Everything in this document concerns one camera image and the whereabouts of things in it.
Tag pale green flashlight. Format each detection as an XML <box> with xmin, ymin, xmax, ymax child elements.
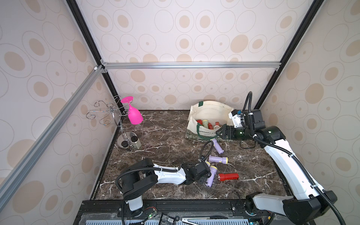
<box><xmin>202</xmin><ymin>120</ymin><xmax>209</xmax><ymax>129</ymax></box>

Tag cream green tote bag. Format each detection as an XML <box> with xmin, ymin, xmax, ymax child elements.
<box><xmin>185</xmin><ymin>101</ymin><xmax>234</xmax><ymax>141</ymax></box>

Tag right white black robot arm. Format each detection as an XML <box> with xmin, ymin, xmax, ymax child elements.
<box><xmin>216</xmin><ymin>110</ymin><xmax>346</xmax><ymax>225</ymax></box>

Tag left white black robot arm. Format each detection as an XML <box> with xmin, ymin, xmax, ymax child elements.
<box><xmin>115</xmin><ymin>158</ymin><xmax>211</xmax><ymax>212</ymax></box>

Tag purple flashlight yellow head sideways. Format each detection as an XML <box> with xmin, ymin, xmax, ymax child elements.
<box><xmin>209</xmin><ymin>156</ymin><xmax>228</xmax><ymax>165</ymax></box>

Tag horizontal aluminium back bar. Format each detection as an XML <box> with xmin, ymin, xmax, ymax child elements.
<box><xmin>102</xmin><ymin>61</ymin><xmax>281</xmax><ymax>70</ymax></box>

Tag pink plastic wine glass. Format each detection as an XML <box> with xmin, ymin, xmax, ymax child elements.
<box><xmin>121</xmin><ymin>96</ymin><xmax>143</xmax><ymax>125</ymax></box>

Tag aluminium left side bar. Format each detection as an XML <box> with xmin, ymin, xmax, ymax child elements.
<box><xmin>1</xmin><ymin>65</ymin><xmax>105</xmax><ymax>211</ymax></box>

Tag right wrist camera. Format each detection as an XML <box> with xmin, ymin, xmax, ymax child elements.
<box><xmin>228</xmin><ymin>109</ymin><xmax>245</xmax><ymax>128</ymax></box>

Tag silver wire glass rack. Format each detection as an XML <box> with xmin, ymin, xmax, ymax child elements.
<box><xmin>85</xmin><ymin>95</ymin><xmax>136</xmax><ymax>151</ymax></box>

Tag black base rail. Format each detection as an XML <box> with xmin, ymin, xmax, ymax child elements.
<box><xmin>74</xmin><ymin>199</ymin><xmax>291</xmax><ymax>225</ymax></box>

